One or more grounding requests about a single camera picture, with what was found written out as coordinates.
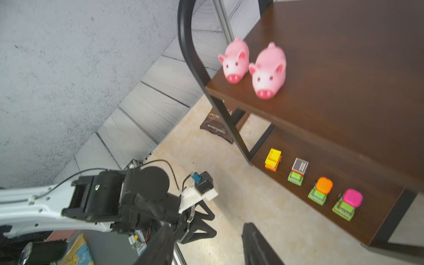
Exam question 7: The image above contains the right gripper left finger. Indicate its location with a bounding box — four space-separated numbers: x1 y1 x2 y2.
134 224 175 265

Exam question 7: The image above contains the black cylinder off table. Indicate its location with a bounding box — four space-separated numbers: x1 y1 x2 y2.
18 240 68 265

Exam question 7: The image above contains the green truck pink drum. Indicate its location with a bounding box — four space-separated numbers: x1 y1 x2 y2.
332 189 363 221

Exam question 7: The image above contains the pink pig toy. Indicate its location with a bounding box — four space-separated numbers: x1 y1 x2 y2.
218 38 250 84
248 42 287 99

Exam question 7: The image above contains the orange yellow dump truck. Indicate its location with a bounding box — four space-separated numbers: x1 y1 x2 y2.
265 149 282 172

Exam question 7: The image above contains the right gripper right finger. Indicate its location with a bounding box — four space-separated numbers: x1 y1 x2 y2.
242 223 284 265

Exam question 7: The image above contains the left aluminium frame post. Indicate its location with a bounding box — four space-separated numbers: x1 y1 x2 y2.
212 0 235 44

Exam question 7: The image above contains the yellow blue box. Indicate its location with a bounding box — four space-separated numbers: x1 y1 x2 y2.
59 234 95 265

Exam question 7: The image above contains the green truck orange drum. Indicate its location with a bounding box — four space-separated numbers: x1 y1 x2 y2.
308 177 333 205

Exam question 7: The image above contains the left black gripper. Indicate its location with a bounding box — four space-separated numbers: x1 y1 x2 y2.
111 166 217 244

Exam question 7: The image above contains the Kettle potato chips bag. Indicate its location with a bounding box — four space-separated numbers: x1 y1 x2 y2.
200 100 251 144

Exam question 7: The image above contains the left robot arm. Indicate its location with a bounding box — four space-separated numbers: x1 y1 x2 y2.
1 166 218 244

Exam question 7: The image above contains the two-tier wooden metal shelf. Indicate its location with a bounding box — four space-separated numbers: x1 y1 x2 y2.
177 1 424 264

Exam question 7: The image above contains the green truck picture box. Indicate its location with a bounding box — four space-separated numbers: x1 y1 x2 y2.
288 158 309 186

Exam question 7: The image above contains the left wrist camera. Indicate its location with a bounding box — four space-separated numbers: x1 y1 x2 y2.
178 171 218 214

